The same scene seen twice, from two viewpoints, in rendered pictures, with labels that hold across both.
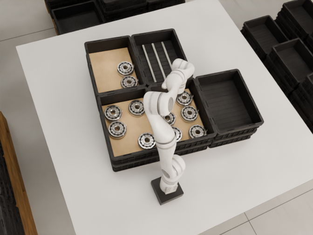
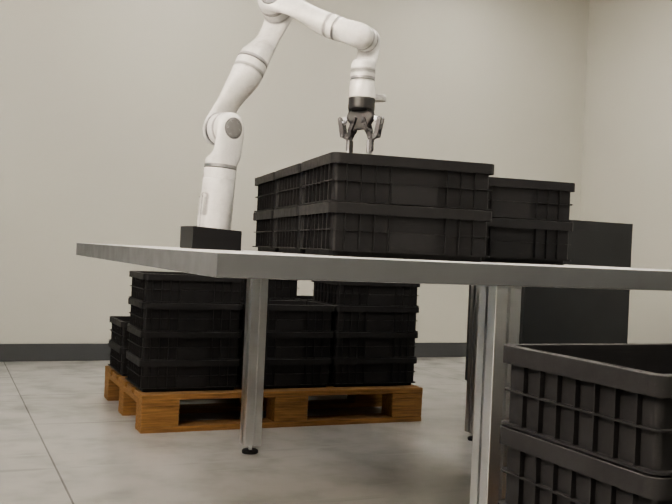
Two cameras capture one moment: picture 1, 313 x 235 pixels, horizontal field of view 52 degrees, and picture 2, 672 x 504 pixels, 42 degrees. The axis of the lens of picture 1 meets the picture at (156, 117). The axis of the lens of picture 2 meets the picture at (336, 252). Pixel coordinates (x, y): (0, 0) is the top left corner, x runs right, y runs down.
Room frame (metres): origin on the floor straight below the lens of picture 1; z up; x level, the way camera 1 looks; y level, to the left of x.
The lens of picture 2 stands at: (1.32, -2.52, 0.71)
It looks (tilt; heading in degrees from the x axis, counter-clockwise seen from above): 0 degrees down; 100
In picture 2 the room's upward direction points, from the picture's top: 3 degrees clockwise
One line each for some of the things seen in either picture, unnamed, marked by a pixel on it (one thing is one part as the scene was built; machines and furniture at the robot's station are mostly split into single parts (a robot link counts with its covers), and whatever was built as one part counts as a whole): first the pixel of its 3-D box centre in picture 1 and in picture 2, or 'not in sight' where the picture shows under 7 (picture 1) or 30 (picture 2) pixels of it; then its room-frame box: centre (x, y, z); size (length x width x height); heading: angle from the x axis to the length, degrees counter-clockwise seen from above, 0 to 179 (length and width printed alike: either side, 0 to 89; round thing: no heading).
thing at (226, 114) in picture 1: (225, 104); (393, 189); (1.06, -0.40, 0.87); 0.40 x 0.30 x 0.11; 27
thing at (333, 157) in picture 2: (228, 100); (394, 168); (1.06, -0.40, 0.92); 0.40 x 0.30 x 0.02; 27
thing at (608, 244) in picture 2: not in sight; (544, 314); (1.55, 1.79, 0.45); 0.62 x 0.45 x 0.90; 35
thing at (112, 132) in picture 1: (117, 128); not in sight; (0.76, 0.20, 0.86); 0.10 x 0.10 x 0.01
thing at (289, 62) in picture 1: (289, 71); not in sight; (1.90, -1.07, 0.31); 0.40 x 0.30 x 0.34; 35
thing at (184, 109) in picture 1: (189, 113); not in sight; (0.96, -0.19, 0.86); 0.10 x 0.10 x 0.01
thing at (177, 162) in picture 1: (173, 169); (223, 143); (0.54, -0.13, 1.00); 0.09 x 0.09 x 0.17; 54
